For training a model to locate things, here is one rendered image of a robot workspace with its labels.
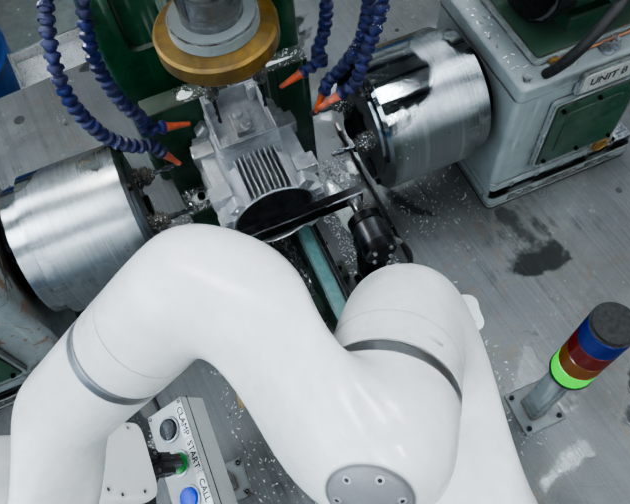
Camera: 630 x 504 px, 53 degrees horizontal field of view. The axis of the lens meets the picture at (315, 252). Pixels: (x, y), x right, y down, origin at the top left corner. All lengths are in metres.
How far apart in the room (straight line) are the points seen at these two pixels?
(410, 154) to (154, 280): 0.73
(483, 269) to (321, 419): 0.97
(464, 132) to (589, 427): 0.56
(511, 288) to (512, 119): 0.34
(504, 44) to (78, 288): 0.81
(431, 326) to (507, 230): 0.94
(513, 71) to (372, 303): 0.73
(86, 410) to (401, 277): 0.27
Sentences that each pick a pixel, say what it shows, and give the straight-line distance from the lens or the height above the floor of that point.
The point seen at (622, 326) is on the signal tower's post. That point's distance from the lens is 0.86.
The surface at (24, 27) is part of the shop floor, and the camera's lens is 3.30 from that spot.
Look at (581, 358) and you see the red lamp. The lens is 0.91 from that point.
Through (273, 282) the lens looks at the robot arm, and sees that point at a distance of 0.42.
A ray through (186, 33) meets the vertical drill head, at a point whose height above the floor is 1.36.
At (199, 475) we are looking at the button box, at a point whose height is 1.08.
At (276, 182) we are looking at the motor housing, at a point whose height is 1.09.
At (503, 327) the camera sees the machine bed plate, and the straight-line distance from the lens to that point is 1.28.
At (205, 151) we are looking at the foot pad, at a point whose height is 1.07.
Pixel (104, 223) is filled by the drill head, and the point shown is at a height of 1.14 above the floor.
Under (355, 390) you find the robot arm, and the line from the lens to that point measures 0.37.
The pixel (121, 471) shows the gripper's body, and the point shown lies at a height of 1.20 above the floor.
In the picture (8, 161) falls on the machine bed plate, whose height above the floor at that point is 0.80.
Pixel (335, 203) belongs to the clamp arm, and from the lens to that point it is 1.11.
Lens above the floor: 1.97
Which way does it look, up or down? 62 degrees down
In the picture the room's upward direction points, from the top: 8 degrees counter-clockwise
